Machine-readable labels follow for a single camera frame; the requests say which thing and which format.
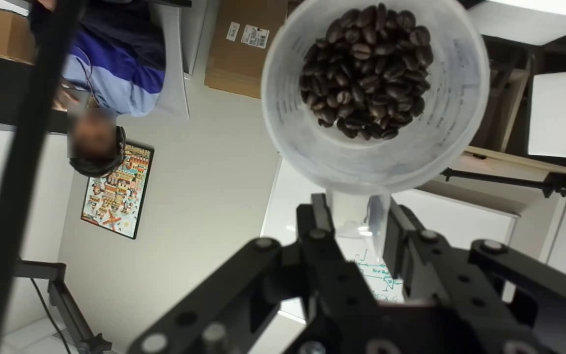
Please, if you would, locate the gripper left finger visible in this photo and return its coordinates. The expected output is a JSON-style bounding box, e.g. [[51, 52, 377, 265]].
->
[[128, 193, 380, 354]]

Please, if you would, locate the black cable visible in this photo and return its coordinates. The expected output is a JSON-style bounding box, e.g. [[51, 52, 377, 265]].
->
[[0, 191, 73, 354]]

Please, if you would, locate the cardboard box with labels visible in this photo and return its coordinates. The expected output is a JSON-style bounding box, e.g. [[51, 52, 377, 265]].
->
[[204, 0, 304, 99]]

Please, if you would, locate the clear plastic jug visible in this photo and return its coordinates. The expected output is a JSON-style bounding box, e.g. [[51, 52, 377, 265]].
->
[[260, 0, 491, 237]]

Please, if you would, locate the person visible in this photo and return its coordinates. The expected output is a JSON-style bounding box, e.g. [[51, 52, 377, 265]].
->
[[28, 0, 167, 178]]

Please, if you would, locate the stand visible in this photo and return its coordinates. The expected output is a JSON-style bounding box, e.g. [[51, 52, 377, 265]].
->
[[0, 255, 113, 354]]

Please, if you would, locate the black pole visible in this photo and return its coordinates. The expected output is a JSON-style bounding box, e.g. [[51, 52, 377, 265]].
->
[[0, 0, 88, 354]]

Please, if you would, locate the heap of coffee beans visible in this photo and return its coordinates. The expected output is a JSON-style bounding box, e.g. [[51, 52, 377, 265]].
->
[[299, 3, 434, 141]]

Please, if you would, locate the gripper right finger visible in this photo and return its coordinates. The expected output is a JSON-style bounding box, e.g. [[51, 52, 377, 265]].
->
[[383, 196, 566, 354]]

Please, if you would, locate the colourful framed poster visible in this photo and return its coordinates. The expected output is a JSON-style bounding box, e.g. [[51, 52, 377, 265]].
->
[[80, 140, 155, 240]]

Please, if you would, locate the white panel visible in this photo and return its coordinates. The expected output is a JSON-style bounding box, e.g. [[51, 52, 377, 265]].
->
[[528, 68, 566, 162]]

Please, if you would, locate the black clamp rod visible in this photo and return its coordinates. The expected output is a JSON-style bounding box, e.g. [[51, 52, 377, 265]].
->
[[441, 167, 566, 198]]

